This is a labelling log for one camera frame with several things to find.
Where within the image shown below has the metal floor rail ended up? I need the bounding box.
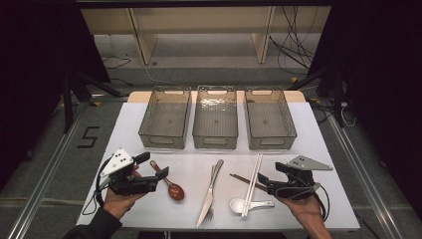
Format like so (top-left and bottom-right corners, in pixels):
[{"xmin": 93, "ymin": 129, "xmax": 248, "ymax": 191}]
[
  {"xmin": 326, "ymin": 114, "xmax": 404, "ymax": 239},
  {"xmin": 6, "ymin": 103, "xmax": 88, "ymax": 239}
]

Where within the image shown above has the white floor cable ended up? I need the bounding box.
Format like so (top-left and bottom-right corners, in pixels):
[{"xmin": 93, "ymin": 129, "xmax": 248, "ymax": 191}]
[{"xmin": 125, "ymin": 49, "xmax": 173, "ymax": 86}]

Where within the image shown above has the white ceramic spoon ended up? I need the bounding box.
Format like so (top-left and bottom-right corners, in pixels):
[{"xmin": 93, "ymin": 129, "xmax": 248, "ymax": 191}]
[{"xmin": 229, "ymin": 197, "xmax": 276, "ymax": 214}]

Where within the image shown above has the brown wooden chopstick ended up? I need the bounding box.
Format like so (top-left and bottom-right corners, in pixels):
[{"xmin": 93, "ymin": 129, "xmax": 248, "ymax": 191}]
[
  {"xmin": 229, "ymin": 172, "xmax": 268, "ymax": 193},
  {"xmin": 230, "ymin": 173, "xmax": 268, "ymax": 193}
]

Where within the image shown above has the silver fork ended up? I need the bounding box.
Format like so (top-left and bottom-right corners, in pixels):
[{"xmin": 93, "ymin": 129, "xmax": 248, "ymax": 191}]
[{"xmin": 204, "ymin": 163, "xmax": 217, "ymax": 223}]

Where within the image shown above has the right hand-held gripper cable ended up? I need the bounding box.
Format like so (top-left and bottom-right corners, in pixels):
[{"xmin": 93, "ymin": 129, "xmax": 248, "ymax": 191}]
[{"xmin": 275, "ymin": 178, "xmax": 331, "ymax": 222}]

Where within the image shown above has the bundle of black cables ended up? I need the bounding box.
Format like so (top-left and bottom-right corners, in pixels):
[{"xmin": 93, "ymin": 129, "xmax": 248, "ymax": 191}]
[{"xmin": 268, "ymin": 5, "xmax": 317, "ymax": 76}]

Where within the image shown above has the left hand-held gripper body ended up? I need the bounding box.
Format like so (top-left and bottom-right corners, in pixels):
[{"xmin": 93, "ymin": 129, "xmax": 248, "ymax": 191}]
[{"xmin": 100, "ymin": 147, "xmax": 158, "ymax": 197}]

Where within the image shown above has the red-brown lacquer spoon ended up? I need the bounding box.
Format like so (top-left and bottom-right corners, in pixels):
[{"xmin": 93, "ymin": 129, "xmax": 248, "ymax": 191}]
[{"xmin": 149, "ymin": 159, "xmax": 185, "ymax": 202}]

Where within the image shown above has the transparent grey plastic bin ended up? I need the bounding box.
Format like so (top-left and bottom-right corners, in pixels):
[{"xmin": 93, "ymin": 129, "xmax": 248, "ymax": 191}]
[
  {"xmin": 137, "ymin": 85, "xmax": 193, "ymax": 150},
  {"xmin": 243, "ymin": 87, "xmax": 298, "ymax": 151},
  {"xmin": 192, "ymin": 85, "xmax": 239, "ymax": 150}
]

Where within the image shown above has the beige wooden desk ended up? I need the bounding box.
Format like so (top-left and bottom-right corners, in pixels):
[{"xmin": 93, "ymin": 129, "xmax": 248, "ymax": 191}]
[{"xmin": 80, "ymin": 5, "xmax": 332, "ymax": 66}]

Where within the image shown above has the hand-held gripper cable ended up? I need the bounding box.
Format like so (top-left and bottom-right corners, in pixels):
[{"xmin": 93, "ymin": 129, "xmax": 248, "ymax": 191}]
[
  {"xmin": 82, "ymin": 157, "xmax": 113, "ymax": 216},
  {"xmin": 275, "ymin": 178, "xmax": 331, "ymax": 222}
]

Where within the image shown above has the black curtain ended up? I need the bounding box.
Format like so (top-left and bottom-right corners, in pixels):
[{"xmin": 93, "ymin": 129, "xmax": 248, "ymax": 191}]
[
  {"xmin": 0, "ymin": 0, "xmax": 112, "ymax": 193},
  {"xmin": 307, "ymin": 0, "xmax": 422, "ymax": 220}
]

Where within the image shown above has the silver table knife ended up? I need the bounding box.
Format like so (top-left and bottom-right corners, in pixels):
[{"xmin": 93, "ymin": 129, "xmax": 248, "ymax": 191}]
[{"xmin": 196, "ymin": 158, "xmax": 225, "ymax": 228}]

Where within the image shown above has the left hand-held gripper cable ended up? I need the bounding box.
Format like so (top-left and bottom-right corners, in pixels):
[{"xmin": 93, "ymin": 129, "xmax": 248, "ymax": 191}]
[{"xmin": 82, "ymin": 157, "xmax": 113, "ymax": 216}]

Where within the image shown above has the black floor cable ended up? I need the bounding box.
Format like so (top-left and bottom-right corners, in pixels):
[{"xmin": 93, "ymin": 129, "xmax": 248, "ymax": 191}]
[{"xmin": 102, "ymin": 55, "xmax": 133, "ymax": 87}]

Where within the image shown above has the white table cover sheet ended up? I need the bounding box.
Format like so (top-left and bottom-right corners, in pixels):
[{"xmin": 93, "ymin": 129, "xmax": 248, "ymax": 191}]
[{"xmin": 76, "ymin": 102, "xmax": 361, "ymax": 232}]

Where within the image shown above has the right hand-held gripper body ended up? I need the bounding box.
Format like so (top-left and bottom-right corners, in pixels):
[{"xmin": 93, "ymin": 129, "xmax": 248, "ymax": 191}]
[{"xmin": 267, "ymin": 154, "xmax": 333, "ymax": 200}]

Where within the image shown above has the person's left hand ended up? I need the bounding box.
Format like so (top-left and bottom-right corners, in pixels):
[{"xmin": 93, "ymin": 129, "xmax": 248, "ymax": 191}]
[{"xmin": 103, "ymin": 189, "xmax": 147, "ymax": 220}]

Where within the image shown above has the black metal stand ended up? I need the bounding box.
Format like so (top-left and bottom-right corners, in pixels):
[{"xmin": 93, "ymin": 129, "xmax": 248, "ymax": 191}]
[{"xmin": 287, "ymin": 64, "xmax": 346, "ymax": 128}]

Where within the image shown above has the person's right hand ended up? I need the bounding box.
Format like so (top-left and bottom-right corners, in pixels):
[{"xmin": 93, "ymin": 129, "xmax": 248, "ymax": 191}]
[{"xmin": 278, "ymin": 193, "xmax": 327, "ymax": 230}]

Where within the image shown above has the black tripod stand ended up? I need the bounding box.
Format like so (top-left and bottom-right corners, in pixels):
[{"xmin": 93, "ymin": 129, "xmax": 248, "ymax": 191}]
[{"xmin": 53, "ymin": 71, "xmax": 124, "ymax": 133}]

